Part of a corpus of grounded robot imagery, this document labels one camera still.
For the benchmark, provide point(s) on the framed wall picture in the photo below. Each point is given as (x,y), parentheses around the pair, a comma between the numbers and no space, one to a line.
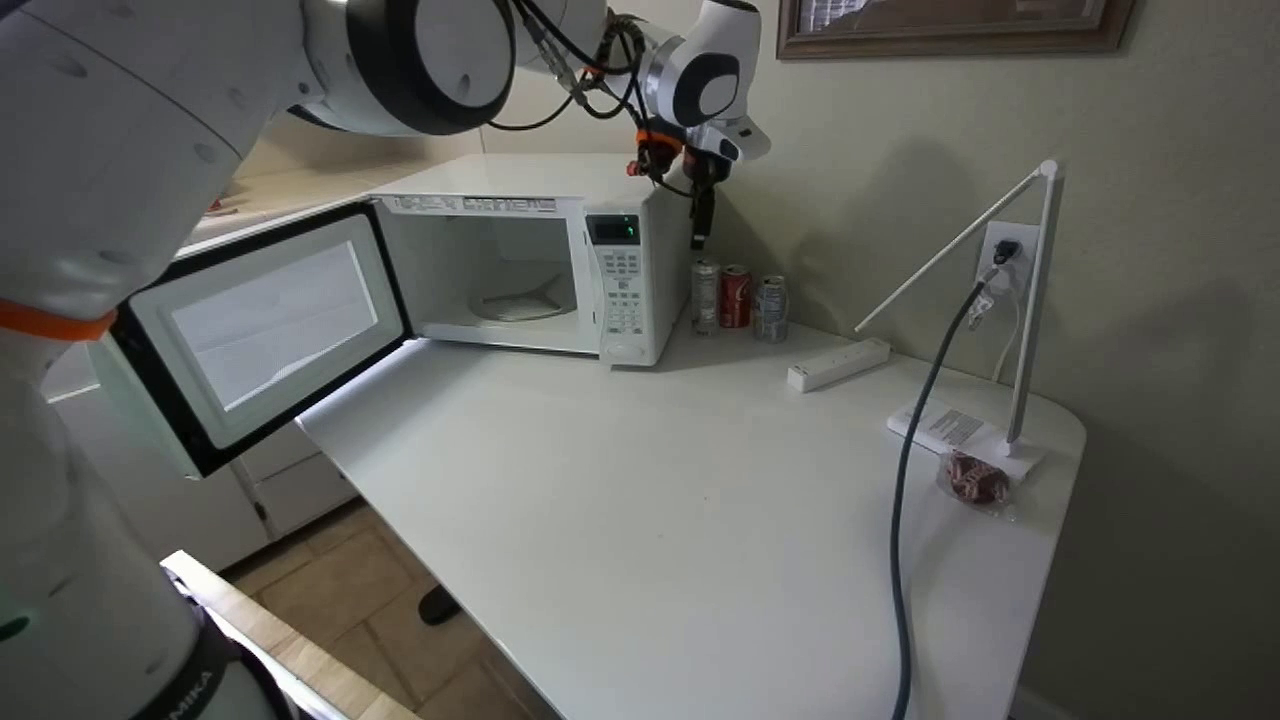
(962,37)

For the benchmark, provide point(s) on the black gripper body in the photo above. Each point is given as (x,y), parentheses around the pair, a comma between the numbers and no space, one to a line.
(699,159)

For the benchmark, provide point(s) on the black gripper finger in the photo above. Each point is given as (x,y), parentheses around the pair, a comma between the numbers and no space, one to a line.
(702,213)

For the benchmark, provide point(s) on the microwave door with window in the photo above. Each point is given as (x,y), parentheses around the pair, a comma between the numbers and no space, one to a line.
(267,326)

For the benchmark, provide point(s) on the black table foot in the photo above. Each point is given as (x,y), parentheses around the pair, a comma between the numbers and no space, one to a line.
(440,605)

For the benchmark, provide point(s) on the white cabinet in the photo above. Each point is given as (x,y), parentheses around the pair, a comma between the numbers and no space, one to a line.
(202,507)

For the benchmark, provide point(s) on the glass microwave turntable plate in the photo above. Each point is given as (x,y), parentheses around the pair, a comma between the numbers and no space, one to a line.
(523,304)

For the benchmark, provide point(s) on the white microwave oven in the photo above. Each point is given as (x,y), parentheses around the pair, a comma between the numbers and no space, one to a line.
(641,267)

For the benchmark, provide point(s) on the white folding desk lamp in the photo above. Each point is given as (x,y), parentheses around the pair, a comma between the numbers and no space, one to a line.
(841,361)

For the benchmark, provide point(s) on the white wall outlet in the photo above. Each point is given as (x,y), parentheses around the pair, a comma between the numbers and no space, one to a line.
(1025,267)

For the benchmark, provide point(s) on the light wooden board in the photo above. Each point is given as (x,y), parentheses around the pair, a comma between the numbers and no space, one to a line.
(283,646)

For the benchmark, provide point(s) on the red soda can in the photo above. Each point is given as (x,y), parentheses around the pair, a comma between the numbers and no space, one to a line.
(732,297)

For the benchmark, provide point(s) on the grey soda can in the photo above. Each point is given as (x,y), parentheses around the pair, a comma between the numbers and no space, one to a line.
(769,309)

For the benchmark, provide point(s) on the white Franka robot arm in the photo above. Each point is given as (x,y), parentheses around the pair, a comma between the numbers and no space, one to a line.
(135,133)

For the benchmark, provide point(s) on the beige kitchen counter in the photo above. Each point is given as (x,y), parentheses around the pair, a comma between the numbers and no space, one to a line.
(304,182)

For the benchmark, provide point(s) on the silver soda can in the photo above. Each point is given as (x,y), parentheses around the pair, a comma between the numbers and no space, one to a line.
(706,297)

